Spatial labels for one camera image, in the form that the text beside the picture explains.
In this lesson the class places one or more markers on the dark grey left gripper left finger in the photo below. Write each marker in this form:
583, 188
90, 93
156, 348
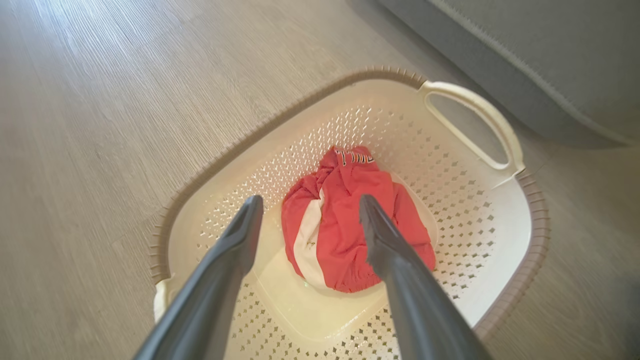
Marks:
210, 300

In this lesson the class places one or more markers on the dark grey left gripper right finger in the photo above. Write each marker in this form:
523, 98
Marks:
420, 310

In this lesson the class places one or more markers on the red and white garment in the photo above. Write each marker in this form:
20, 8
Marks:
340, 220

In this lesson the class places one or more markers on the grey fabric sofa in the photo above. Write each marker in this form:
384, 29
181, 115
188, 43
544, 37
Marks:
550, 50

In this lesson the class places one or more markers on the cream laundry basket brown rim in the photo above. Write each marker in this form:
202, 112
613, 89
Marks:
450, 225

